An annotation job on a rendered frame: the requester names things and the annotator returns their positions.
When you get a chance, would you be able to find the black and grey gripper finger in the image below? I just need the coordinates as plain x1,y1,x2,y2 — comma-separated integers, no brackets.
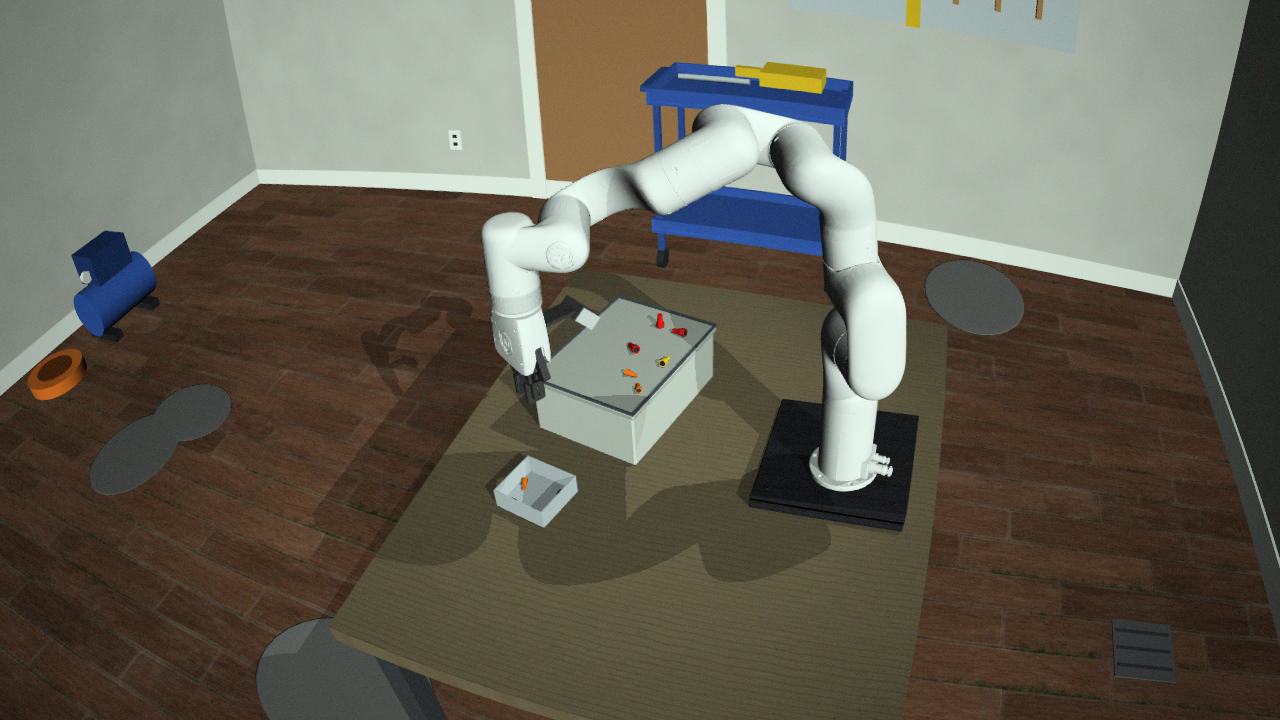
524,348,550,404
509,365,526,395

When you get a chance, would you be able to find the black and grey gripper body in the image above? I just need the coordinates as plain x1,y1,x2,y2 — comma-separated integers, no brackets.
492,299,550,375

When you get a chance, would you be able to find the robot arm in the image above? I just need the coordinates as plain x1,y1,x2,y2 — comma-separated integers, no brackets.
481,104,906,491

